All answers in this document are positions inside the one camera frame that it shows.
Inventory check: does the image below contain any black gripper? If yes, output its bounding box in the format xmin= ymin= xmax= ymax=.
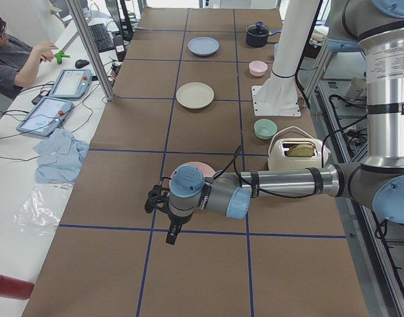
xmin=144 ymin=185 xmax=182 ymax=244

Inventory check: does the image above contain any pink plate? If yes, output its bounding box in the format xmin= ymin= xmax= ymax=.
xmin=169 ymin=161 xmax=215 ymax=188

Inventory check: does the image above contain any blue plate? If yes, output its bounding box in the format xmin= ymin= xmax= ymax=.
xmin=187 ymin=36 xmax=220 ymax=56

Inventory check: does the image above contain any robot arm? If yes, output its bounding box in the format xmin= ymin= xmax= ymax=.
xmin=145 ymin=1 xmax=404 ymax=244

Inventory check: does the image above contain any cream toaster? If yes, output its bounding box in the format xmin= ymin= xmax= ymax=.
xmin=267 ymin=126 xmax=331 ymax=170

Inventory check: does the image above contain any clear plastic bag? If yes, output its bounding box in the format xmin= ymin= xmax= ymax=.
xmin=13 ymin=184 xmax=73 ymax=230

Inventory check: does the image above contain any green bowl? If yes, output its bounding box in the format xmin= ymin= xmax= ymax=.
xmin=253 ymin=118 xmax=278 ymax=140

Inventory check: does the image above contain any cream plate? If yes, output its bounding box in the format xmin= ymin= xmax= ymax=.
xmin=176 ymin=82 xmax=215 ymax=110

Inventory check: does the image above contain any light blue cloth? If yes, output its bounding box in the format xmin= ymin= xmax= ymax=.
xmin=33 ymin=128 xmax=89 ymax=184

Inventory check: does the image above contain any toast slice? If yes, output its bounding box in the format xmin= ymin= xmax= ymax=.
xmin=286 ymin=143 xmax=316 ymax=157

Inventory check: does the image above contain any teach pendant near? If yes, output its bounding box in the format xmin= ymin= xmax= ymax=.
xmin=17 ymin=96 xmax=73 ymax=137

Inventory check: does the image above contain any teach pendant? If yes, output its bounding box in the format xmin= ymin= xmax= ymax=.
xmin=17 ymin=96 xmax=73 ymax=137
xmin=49 ymin=68 xmax=92 ymax=100

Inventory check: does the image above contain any teach pendant far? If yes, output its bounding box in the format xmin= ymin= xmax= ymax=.
xmin=49 ymin=68 xmax=92 ymax=100

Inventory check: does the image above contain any pink bowl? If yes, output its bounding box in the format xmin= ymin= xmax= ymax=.
xmin=249 ymin=60 xmax=268 ymax=77

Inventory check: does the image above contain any red bottle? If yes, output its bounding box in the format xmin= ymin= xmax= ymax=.
xmin=0 ymin=274 xmax=34 ymax=300

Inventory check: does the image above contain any black computer mouse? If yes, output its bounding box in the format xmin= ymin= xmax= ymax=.
xmin=75 ymin=59 xmax=90 ymax=69

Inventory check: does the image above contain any black keyboard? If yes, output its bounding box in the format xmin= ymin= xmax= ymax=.
xmin=88 ymin=23 xmax=115 ymax=53

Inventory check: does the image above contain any green plastic tool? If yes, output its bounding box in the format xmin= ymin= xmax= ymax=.
xmin=54 ymin=50 xmax=71 ymax=65

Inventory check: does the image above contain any light blue cup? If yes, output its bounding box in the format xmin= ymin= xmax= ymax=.
xmin=273 ymin=43 xmax=279 ymax=58

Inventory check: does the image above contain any dark blue pot with lid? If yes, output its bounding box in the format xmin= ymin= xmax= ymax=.
xmin=246 ymin=21 xmax=282 ymax=48

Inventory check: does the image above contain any seated person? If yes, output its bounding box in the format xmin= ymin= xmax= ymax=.
xmin=0 ymin=17 xmax=57 ymax=100

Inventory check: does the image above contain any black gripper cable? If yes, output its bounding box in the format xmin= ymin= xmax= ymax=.
xmin=157 ymin=125 xmax=370 ymax=201

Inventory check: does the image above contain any white camera stand post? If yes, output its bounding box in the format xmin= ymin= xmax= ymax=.
xmin=252 ymin=0 xmax=321 ymax=117

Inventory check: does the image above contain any aluminium frame post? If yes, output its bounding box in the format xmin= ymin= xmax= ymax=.
xmin=66 ymin=0 xmax=114 ymax=101

